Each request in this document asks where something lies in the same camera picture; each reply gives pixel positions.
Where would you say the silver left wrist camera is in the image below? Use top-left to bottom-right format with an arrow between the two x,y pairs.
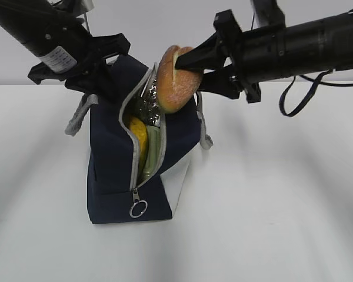
48,0 -> 95,16

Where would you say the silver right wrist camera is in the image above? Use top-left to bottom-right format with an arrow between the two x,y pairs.
251,0 -> 286,28

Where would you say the green lidded glass container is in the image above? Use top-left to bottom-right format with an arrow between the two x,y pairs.
142,126 -> 161,180

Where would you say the navy blue lunch bag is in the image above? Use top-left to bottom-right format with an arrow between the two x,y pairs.
65,56 -> 213,224

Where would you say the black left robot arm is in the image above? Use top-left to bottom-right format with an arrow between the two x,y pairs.
0,0 -> 130,102

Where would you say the brown bread roll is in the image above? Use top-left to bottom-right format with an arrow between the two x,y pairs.
156,45 -> 203,114

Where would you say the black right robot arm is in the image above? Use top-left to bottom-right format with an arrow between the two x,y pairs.
175,1 -> 353,103

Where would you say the yellow banana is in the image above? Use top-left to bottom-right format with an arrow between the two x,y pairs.
129,115 -> 148,176

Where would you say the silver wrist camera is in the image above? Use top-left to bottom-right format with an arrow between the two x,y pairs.
251,0 -> 286,28
48,0 -> 95,16

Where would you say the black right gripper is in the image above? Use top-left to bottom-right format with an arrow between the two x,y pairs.
175,9 -> 261,103

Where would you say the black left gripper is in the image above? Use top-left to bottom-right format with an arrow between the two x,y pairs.
28,26 -> 131,103

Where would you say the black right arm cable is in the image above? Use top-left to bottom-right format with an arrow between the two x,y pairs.
278,69 -> 353,118

